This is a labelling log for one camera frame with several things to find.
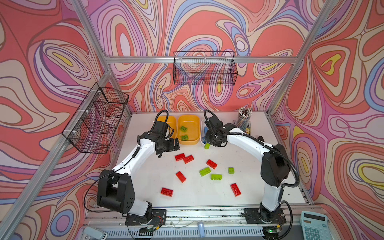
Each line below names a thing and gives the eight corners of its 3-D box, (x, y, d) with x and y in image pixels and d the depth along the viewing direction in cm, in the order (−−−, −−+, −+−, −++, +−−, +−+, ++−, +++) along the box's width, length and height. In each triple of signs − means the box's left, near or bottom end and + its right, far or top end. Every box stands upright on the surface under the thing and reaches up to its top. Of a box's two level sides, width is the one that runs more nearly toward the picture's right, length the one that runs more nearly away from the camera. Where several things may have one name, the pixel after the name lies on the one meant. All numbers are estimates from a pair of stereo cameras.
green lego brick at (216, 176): (210, 180, 88) (211, 178, 85) (210, 175, 89) (210, 173, 87) (221, 180, 88) (222, 178, 85) (221, 175, 89) (221, 173, 87)
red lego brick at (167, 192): (160, 194, 83) (160, 192, 81) (162, 188, 85) (162, 187, 83) (171, 196, 82) (171, 195, 80) (173, 191, 84) (173, 189, 82)
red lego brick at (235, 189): (235, 196, 82) (236, 195, 80) (230, 185, 86) (231, 184, 84) (240, 194, 82) (241, 193, 81) (235, 183, 86) (236, 182, 85)
